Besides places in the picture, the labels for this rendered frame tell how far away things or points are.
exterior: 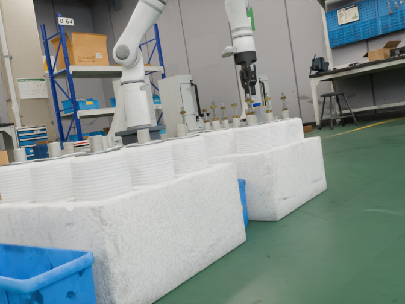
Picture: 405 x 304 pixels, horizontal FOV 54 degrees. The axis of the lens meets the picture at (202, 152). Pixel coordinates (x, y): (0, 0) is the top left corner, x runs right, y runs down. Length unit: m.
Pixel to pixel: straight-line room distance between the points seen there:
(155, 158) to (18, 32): 7.05
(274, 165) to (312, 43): 5.68
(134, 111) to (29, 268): 0.90
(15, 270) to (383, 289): 0.58
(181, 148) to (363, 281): 0.41
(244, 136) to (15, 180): 0.57
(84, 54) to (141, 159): 5.73
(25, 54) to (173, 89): 4.20
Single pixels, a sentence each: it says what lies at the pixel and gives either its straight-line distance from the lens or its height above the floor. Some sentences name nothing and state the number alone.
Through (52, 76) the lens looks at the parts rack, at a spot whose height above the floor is 1.39.
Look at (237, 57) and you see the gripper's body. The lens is 1.38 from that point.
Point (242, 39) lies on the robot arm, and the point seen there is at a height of 0.54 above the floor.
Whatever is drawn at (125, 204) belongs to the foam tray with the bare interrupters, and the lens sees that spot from 0.62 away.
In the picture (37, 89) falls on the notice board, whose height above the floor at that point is 1.36.
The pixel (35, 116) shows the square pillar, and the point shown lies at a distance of 7.46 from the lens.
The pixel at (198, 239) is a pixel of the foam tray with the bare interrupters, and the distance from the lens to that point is 0.77.
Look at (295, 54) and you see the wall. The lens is 6.81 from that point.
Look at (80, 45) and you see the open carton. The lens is 6.44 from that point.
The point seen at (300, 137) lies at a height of 0.19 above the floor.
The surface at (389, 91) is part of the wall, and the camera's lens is 6.18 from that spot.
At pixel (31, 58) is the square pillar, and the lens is 7.65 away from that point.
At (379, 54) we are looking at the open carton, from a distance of 5.70.
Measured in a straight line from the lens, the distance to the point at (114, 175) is 0.65.
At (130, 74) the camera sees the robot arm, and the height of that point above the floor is 0.51.
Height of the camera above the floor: 0.27
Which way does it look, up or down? 3 degrees down
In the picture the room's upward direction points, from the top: 9 degrees counter-clockwise
